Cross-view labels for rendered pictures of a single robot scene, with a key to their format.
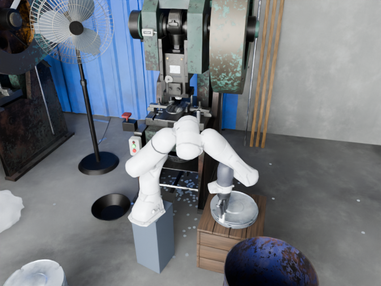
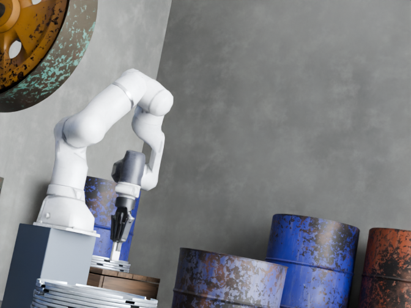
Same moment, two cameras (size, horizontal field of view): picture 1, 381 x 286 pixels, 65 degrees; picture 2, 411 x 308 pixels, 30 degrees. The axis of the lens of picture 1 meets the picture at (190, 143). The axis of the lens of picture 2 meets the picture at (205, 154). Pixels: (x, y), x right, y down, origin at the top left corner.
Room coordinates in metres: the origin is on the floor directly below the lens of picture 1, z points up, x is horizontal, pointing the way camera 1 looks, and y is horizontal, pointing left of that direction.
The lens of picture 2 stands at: (0.25, 2.53, 0.38)
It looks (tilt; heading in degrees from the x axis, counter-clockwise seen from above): 9 degrees up; 286
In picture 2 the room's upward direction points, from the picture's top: 10 degrees clockwise
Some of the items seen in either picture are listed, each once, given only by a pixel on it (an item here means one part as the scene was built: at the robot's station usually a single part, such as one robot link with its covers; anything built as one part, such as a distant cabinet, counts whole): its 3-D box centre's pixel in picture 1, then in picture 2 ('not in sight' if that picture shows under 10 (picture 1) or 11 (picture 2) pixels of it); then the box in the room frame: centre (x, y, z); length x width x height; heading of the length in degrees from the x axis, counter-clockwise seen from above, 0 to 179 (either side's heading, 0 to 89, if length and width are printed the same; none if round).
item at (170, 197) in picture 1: (176, 181); not in sight; (1.99, 0.12, 0.14); 0.59 x 0.10 x 0.05; 167
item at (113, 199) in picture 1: (111, 209); not in sight; (1.77, 0.62, 0.04); 0.30 x 0.30 x 0.07
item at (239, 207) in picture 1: (233, 206); (91, 256); (1.42, -0.27, 0.39); 0.29 x 0.29 x 0.01
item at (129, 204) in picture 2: (223, 196); (123, 209); (1.29, -0.18, 0.58); 0.08 x 0.07 x 0.09; 144
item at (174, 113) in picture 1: (173, 120); not in sight; (1.95, 0.13, 0.72); 0.25 x 0.14 x 0.14; 167
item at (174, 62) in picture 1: (176, 71); not in sight; (2.08, 0.09, 1.04); 0.17 x 0.15 x 0.30; 167
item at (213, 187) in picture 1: (219, 186); (126, 190); (1.29, -0.16, 0.65); 0.13 x 0.12 x 0.05; 54
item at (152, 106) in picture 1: (157, 104); not in sight; (2.16, 0.25, 0.76); 0.17 x 0.06 x 0.10; 77
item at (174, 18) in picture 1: (177, 35); not in sight; (2.12, 0.08, 1.27); 0.21 x 0.12 x 0.34; 167
